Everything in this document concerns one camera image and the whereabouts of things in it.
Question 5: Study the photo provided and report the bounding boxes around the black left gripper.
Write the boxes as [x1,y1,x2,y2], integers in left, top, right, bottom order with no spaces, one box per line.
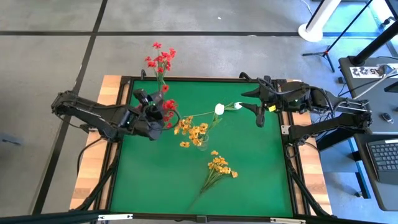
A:
[126,88,167,141]

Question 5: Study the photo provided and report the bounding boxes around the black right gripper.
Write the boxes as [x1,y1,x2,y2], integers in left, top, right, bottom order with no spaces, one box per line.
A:
[241,81,312,128]

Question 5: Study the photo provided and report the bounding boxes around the red artificial flower bunch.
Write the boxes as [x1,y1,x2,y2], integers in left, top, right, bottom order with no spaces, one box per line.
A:
[144,42,177,94]
[161,98,180,130]

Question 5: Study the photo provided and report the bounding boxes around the yellow artificial flower bunch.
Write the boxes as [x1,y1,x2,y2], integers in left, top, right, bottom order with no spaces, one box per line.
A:
[173,115,210,149]
[185,150,239,213]

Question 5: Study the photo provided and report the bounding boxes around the clear glass vase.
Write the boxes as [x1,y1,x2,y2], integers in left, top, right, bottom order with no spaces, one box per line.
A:
[195,133,211,152]

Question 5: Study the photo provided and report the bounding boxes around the black tripod light stand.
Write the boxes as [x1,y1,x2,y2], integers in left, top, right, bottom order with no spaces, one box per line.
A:
[302,0,374,73]

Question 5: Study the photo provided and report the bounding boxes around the white pole round base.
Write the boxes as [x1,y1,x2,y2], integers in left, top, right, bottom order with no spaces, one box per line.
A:
[297,0,343,44]

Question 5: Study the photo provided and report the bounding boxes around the dark grey desk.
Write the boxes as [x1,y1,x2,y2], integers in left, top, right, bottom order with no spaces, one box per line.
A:
[338,57,398,135]

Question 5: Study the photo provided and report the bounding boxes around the black pole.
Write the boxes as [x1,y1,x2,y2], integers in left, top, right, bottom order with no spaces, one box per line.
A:
[349,18,398,67]

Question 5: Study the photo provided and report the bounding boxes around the black keyboard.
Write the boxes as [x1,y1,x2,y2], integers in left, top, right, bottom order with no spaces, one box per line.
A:
[366,138,398,186]

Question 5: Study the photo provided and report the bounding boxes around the grey floor object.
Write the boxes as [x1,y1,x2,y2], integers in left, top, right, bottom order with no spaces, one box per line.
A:
[0,133,23,146]

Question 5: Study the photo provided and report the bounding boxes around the black aluminium table frame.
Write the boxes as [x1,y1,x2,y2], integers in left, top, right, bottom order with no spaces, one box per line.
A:
[0,74,386,224]

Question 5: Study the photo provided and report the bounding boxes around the silver metal bracket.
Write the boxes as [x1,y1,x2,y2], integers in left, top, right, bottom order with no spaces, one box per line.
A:
[97,213,134,222]
[269,217,307,224]

